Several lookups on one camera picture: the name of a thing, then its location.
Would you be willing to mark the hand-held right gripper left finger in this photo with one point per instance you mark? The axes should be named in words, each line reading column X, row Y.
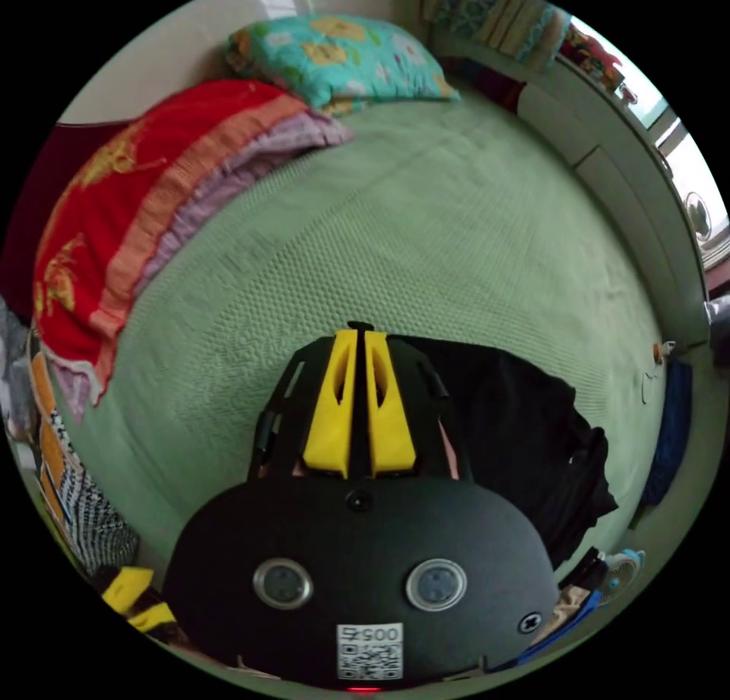
column 332, row 420

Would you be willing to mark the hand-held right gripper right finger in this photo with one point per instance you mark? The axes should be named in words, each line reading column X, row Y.
column 393, row 426

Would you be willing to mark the black t-shirt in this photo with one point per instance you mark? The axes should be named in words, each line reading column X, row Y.
column 513, row 426

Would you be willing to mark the pile of clothes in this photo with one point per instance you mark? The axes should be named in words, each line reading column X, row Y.
column 80, row 500

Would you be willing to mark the bed with green woven mat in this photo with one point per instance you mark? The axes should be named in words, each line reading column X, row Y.
column 399, row 227

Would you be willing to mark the small white and blue fan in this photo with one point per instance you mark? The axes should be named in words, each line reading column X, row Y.
column 621, row 574

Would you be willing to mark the blue cloth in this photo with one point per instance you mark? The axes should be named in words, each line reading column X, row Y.
column 672, row 426

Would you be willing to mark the red and purple pillow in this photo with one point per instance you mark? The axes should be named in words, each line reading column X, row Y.
column 131, row 198

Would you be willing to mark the teal floral pillow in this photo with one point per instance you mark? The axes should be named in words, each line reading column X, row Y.
column 348, row 56

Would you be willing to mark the window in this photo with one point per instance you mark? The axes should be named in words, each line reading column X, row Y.
column 678, row 141

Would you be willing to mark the patterned curtain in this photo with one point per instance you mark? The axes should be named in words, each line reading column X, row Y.
column 502, row 16

